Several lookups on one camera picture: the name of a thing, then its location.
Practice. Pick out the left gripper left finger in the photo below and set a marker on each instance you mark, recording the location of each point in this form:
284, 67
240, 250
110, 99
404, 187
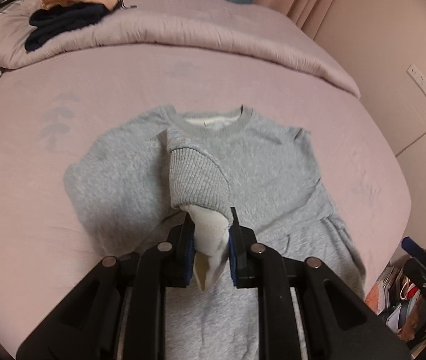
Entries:
117, 311

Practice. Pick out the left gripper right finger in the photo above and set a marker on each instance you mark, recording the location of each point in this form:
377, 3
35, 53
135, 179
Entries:
305, 309

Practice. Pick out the grey New York sweatshirt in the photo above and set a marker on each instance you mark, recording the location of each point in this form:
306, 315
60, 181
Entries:
129, 189

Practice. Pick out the clutter beside bed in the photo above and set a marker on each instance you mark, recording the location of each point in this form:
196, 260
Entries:
392, 299

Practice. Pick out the pink bed sheet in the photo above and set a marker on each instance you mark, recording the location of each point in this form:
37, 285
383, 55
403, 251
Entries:
51, 112

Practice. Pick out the folded navy garment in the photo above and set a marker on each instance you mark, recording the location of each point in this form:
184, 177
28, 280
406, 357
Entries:
57, 20

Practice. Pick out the folded pink duvet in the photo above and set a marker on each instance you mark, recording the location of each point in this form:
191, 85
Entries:
244, 29

